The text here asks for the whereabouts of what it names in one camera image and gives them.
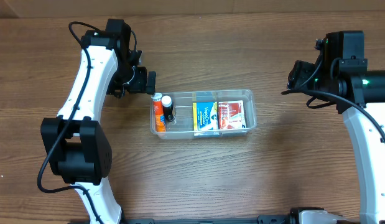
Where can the black bottle white cap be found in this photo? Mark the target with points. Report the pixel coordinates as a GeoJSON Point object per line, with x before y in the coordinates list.
{"type": "Point", "coordinates": [168, 108]}

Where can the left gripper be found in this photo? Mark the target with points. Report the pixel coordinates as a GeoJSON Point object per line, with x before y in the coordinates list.
{"type": "Point", "coordinates": [150, 82]}

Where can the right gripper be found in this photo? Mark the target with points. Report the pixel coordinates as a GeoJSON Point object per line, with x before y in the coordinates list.
{"type": "Point", "coordinates": [295, 76]}

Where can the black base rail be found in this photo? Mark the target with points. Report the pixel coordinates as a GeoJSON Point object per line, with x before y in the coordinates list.
{"type": "Point", "coordinates": [297, 215]}

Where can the blue yellow VapoDrops box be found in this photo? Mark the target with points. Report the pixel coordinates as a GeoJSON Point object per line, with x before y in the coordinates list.
{"type": "Point", "coordinates": [205, 116]}

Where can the clear plastic container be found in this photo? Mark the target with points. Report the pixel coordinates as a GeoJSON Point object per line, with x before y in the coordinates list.
{"type": "Point", "coordinates": [182, 126]}

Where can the red medicine box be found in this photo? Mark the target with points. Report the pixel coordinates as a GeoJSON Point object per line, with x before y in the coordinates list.
{"type": "Point", "coordinates": [231, 115]}

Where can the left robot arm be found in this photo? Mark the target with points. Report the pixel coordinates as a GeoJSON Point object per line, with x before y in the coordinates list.
{"type": "Point", "coordinates": [79, 156]}

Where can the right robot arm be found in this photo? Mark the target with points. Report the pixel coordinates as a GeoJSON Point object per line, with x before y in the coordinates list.
{"type": "Point", "coordinates": [340, 78]}

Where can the orange tube white cap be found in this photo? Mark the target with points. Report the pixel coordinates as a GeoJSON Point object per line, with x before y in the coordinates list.
{"type": "Point", "coordinates": [158, 112]}

